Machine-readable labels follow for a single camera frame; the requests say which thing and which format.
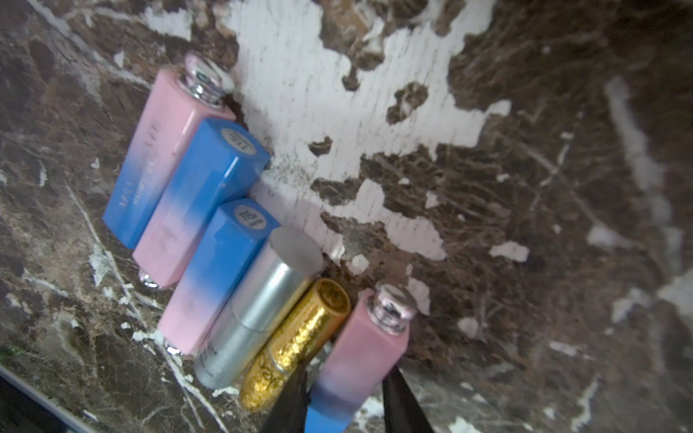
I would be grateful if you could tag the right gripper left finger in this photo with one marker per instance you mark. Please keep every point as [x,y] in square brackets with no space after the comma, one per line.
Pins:
[290,410]

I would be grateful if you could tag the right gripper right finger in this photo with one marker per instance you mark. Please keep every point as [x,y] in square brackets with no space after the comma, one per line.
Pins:
[402,412]

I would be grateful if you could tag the pink blue lipstick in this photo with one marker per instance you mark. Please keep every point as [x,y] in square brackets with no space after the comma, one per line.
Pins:
[371,343]
[222,163]
[228,246]
[178,102]

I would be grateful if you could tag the gold glitter lipstick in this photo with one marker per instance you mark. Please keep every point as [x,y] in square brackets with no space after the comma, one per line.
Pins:
[311,323]

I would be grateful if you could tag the silver lipstick tube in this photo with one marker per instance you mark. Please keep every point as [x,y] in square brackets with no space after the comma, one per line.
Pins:
[283,270]

